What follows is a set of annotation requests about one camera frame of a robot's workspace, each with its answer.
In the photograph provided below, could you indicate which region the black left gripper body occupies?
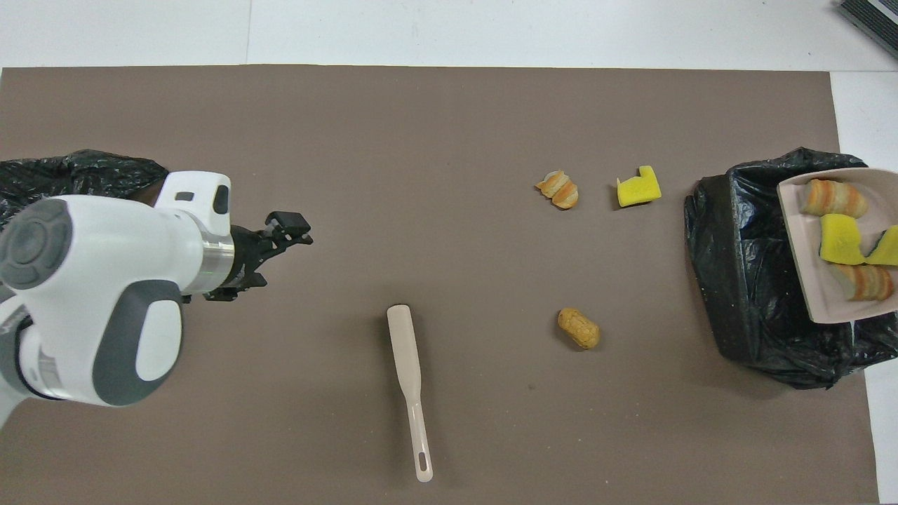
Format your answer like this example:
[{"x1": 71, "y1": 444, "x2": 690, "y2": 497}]
[{"x1": 223, "y1": 226, "x2": 276, "y2": 294}]

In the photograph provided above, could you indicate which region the beige handled black brush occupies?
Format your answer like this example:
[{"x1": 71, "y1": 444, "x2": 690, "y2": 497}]
[{"x1": 386, "y1": 304, "x2": 434, "y2": 484}]

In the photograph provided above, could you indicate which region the brown bread roll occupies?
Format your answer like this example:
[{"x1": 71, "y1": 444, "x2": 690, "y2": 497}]
[{"x1": 557, "y1": 307, "x2": 601, "y2": 350}]

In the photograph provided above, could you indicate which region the notched yellow sponge piece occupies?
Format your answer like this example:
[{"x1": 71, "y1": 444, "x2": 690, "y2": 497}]
[{"x1": 616, "y1": 165, "x2": 662, "y2": 208}]

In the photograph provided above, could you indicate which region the beige plastic dustpan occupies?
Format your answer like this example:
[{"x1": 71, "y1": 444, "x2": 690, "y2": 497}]
[{"x1": 777, "y1": 167, "x2": 898, "y2": 325}]

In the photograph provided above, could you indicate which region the pale croissant piece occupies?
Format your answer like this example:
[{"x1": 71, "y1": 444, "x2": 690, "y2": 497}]
[{"x1": 803, "y1": 178, "x2": 869, "y2": 219}]

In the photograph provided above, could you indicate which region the orange striped croissant piece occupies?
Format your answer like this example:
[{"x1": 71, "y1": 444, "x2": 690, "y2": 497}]
[{"x1": 831, "y1": 263, "x2": 895, "y2": 302}]

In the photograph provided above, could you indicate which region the small yellow sponge piece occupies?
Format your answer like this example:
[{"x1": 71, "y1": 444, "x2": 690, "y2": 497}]
[{"x1": 864, "y1": 224, "x2": 898, "y2": 267}]

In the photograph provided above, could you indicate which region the black trash bag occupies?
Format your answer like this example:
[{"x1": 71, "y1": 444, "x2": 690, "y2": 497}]
[
  {"x1": 0, "y1": 149, "x2": 171, "y2": 229},
  {"x1": 684, "y1": 147, "x2": 898, "y2": 390}
]

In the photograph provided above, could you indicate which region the brown table mat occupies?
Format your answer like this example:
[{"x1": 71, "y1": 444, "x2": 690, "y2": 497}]
[{"x1": 0, "y1": 65, "x2": 880, "y2": 505}]

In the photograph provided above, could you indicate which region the black ribbed device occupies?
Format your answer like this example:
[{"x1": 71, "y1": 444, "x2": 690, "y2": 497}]
[{"x1": 836, "y1": 0, "x2": 898, "y2": 60}]

